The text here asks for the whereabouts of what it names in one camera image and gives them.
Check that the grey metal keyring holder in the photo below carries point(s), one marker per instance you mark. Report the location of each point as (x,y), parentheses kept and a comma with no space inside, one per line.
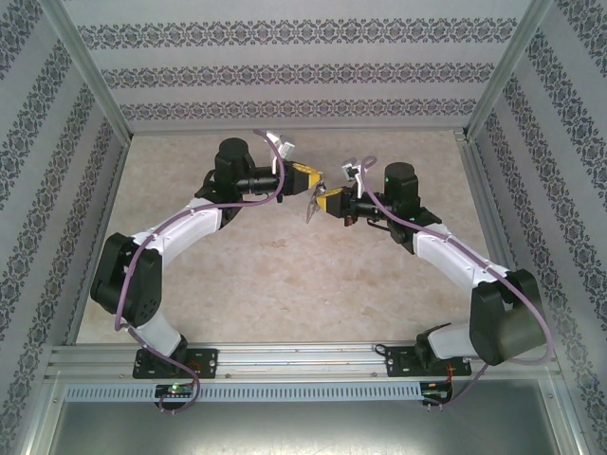
(310,208)

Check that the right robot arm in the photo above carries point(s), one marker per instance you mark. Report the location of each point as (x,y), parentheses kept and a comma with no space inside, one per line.
(446,251)

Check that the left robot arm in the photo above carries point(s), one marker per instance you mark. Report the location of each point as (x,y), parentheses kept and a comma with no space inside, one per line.
(185,227)

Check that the grey sheet metal panel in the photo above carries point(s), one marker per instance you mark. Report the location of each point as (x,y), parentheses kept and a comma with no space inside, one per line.
(303,426)

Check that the aluminium frame post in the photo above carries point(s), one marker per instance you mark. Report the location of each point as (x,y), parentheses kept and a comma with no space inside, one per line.
(87,71)
(507,71)

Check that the aluminium mounting rail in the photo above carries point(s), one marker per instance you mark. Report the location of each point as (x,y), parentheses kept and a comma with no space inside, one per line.
(303,360)

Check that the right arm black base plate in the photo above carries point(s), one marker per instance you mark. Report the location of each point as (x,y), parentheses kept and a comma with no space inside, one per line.
(403,362)

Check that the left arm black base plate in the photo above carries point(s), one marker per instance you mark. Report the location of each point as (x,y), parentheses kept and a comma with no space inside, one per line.
(204,362)

